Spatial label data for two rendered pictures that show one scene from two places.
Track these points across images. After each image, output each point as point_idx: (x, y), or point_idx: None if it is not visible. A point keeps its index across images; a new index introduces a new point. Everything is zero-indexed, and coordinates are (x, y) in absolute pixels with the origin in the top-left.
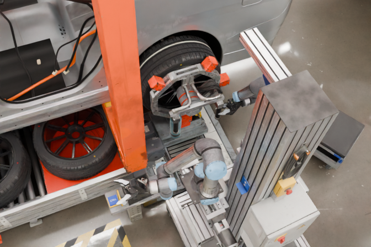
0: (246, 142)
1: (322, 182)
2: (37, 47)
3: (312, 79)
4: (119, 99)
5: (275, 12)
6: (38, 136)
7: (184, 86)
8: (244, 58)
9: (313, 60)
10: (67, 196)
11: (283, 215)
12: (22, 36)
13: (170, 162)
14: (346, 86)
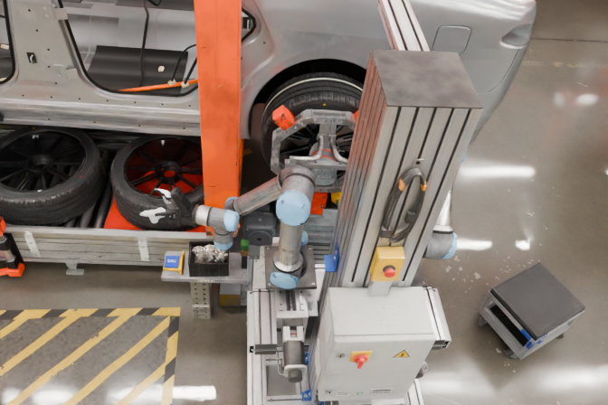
0: (347, 172)
1: (493, 373)
2: (169, 56)
3: (459, 63)
4: (204, 80)
5: (481, 82)
6: (122, 156)
7: (320, 136)
8: None
9: (537, 211)
10: (121, 241)
11: (374, 319)
12: (156, 38)
13: (243, 195)
14: (578, 259)
